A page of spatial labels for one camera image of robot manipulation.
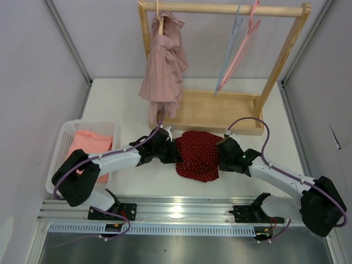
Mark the white plastic basket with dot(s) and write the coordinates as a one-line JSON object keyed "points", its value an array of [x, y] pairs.
{"points": [[65, 138]]}

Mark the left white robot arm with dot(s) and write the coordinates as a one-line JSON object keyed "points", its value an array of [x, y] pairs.
{"points": [[75, 181]]}

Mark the aluminium mounting rail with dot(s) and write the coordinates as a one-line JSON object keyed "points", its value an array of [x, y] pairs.
{"points": [[194, 216]]}

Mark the beige plastic hanger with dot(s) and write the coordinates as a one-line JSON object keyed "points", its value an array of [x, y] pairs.
{"points": [[160, 19]]}

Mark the salmon pink cloth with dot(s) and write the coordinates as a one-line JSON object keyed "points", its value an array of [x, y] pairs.
{"points": [[90, 142]]}

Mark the pink skirt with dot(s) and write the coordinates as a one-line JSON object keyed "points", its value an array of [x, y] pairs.
{"points": [[162, 83]]}

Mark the blue plastic hanger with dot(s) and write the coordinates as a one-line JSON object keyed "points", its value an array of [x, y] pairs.
{"points": [[230, 47]]}

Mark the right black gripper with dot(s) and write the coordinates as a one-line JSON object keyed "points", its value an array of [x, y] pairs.
{"points": [[222, 166]]}

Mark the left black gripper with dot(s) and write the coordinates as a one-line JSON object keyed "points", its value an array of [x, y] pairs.
{"points": [[174, 157]]}

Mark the wooden clothes rack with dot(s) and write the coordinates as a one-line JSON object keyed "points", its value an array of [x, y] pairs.
{"points": [[200, 110]]}

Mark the pink plastic hanger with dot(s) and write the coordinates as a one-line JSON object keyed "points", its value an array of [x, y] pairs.
{"points": [[251, 31]]}

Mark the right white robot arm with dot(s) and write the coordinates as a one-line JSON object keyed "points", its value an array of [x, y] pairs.
{"points": [[314, 202]]}

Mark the red polka dot cloth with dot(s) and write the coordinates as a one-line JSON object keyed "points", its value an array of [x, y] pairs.
{"points": [[200, 157]]}

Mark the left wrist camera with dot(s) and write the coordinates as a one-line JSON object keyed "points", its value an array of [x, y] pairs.
{"points": [[169, 129]]}

